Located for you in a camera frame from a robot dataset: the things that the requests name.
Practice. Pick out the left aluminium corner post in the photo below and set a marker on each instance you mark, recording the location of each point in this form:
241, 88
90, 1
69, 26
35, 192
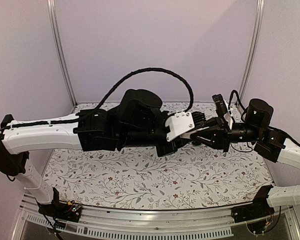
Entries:
52, 13

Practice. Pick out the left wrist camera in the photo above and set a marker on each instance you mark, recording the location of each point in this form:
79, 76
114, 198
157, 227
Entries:
182, 122

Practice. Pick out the right aluminium corner post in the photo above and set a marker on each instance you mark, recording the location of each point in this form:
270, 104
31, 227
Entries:
257, 25

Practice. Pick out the aluminium corner post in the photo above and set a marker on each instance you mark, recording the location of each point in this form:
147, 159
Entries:
257, 25
52, 13

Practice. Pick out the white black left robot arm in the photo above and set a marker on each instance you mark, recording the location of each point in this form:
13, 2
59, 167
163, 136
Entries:
136, 121

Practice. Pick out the floral patterned table mat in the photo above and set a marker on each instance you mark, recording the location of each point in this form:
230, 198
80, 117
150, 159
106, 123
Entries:
136, 178

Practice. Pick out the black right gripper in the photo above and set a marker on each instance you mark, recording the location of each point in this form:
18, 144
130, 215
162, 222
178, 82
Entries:
220, 134

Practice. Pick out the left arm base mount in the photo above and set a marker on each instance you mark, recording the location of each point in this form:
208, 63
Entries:
68, 211

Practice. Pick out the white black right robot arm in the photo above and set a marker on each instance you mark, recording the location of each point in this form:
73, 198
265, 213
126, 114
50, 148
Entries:
269, 142

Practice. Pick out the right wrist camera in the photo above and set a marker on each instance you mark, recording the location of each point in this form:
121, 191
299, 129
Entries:
223, 110

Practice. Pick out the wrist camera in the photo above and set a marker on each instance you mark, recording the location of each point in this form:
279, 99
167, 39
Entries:
182, 122
223, 110

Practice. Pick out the front aluminium frame rail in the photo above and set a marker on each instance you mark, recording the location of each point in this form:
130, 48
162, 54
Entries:
100, 223

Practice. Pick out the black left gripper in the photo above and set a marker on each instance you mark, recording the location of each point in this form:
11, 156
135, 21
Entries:
179, 144

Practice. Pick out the white earbuds charging case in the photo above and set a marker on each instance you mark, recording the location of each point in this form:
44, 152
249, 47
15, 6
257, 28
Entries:
186, 135

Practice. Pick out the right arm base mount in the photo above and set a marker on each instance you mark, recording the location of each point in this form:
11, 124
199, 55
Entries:
257, 209

